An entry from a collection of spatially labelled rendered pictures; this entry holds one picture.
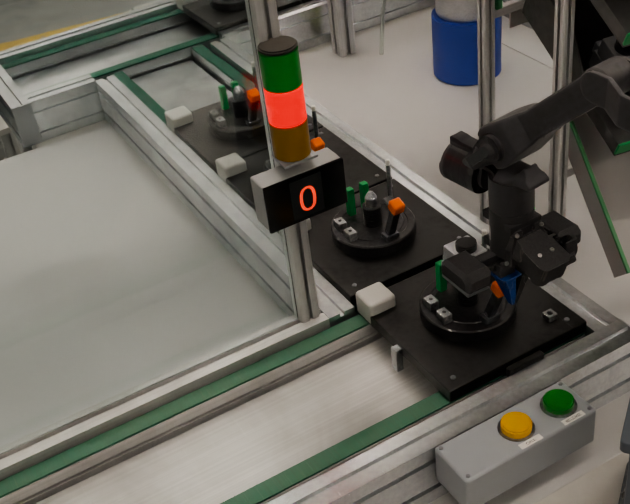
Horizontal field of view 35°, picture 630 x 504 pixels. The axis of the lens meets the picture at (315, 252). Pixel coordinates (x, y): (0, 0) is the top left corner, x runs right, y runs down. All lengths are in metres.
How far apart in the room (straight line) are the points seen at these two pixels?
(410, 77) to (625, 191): 0.93
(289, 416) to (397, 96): 1.06
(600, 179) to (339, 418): 0.53
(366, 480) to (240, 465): 0.19
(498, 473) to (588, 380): 0.22
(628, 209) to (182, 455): 0.74
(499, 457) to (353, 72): 1.33
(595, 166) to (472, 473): 0.53
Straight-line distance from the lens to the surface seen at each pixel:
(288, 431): 1.41
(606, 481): 1.41
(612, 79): 1.06
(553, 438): 1.33
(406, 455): 1.30
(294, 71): 1.25
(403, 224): 1.63
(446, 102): 2.25
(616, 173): 1.56
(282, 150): 1.29
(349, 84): 2.37
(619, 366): 1.48
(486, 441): 1.31
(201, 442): 1.42
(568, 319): 1.47
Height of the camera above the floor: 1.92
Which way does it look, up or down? 36 degrees down
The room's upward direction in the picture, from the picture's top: 8 degrees counter-clockwise
